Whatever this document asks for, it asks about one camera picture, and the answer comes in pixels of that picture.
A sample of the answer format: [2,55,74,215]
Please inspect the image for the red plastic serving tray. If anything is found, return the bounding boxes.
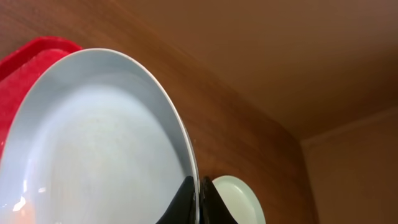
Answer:
[1,36,82,151]

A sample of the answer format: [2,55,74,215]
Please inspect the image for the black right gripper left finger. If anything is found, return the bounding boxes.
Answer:
[156,176,196,224]

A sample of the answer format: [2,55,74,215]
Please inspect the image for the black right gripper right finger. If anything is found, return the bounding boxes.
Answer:
[199,176,238,224]

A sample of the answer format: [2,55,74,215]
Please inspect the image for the light blue plate red stain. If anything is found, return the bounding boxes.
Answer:
[1,49,199,223]

